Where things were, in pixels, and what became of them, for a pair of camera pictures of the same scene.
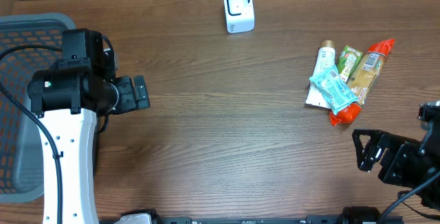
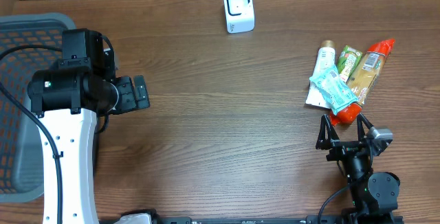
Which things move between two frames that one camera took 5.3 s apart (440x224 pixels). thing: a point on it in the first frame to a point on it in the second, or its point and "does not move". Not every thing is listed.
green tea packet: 348,61 does not move
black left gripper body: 128,99 does not move
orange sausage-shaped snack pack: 361,80 does not move
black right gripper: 398,148 to 342,148
